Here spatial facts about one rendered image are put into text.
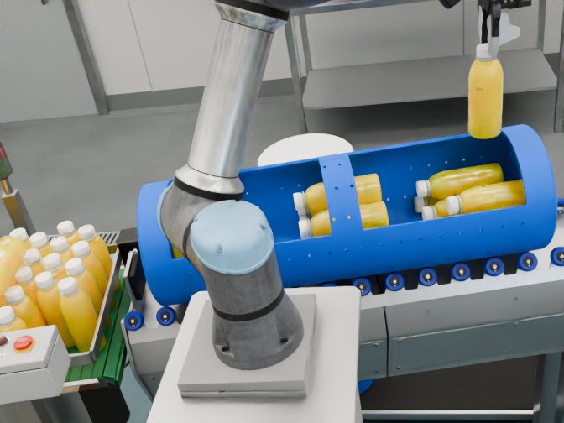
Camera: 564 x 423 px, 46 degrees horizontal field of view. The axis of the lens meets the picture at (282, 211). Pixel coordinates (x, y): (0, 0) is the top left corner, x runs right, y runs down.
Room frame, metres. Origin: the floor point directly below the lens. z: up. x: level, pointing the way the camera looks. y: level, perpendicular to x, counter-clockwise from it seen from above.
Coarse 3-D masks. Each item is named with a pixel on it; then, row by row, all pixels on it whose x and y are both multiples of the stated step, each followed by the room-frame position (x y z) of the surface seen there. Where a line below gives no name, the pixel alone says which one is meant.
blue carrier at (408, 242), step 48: (432, 144) 1.34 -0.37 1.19; (480, 144) 1.36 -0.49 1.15; (528, 144) 1.19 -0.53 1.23; (144, 192) 1.27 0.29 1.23; (288, 192) 1.39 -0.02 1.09; (336, 192) 1.17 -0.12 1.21; (384, 192) 1.38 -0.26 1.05; (528, 192) 1.11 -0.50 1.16; (144, 240) 1.16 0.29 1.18; (288, 240) 1.34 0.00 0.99; (336, 240) 1.12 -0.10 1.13; (384, 240) 1.11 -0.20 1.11; (432, 240) 1.10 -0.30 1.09; (480, 240) 1.10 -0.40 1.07; (528, 240) 1.10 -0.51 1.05; (192, 288) 1.13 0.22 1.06
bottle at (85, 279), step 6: (84, 270) 1.25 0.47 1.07; (72, 276) 1.23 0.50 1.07; (78, 276) 1.24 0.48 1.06; (84, 276) 1.24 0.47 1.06; (90, 276) 1.25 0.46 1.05; (78, 282) 1.23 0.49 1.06; (84, 282) 1.23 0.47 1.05; (90, 282) 1.24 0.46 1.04; (96, 282) 1.25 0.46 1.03; (84, 288) 1.23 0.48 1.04; (90, 288) 1.23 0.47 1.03; (96, 288) 1.24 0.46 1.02; (90, 294) 1.23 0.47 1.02; (96, 294) 1.24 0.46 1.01; (96, 300) 1.23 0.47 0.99; (102, 300) 1.25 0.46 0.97; (96, 306) 1.23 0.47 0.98; (108, 318) 1.25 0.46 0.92; (108, 324) 1.24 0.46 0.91
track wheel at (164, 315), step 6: (168, 306) 1.18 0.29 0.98; (162, 312) 1.17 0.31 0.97; (168, 312) 1.17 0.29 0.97; (174, 312) 1.17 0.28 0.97; (156, 318) 1.16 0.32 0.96; (162, 318) 1.16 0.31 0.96; (168, 318) 1.16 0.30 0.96; (174, 318) 1.16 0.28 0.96; (162, 324) 1.15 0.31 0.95; (168, 324) 1.15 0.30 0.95
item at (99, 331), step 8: (120, 256) 1.44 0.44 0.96; (112, 264) 1.39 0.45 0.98; (120, 264) 1.42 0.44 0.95; (112, 272) 1.35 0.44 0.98; (112, 280) 1.33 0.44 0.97; (112, 288) 1.31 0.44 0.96; (104, 296) 1.26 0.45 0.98; (104, 304) 1.23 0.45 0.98; (104, 312) 1.21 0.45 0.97; (104, 320) 1.19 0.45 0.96; (96, 328) 1.15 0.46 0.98; (104, 328) 1.18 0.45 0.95; (96, 336) 1.12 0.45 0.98; (96, 344) 1.10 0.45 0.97; (96, 352) 1.09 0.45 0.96
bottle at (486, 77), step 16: (480, 64) 1.23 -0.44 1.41; (496, 64) 1.23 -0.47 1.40; (480, 80) 1.22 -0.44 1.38; (496, 80) 1.21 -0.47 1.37; (480, 96) 1.22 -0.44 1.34; (496, 96) 1.21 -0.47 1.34; (480, 112) 1.22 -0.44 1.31; (496, 112) 1.21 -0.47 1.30; (480, 128) 1.22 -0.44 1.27; (496, 128) 1.21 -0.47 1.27
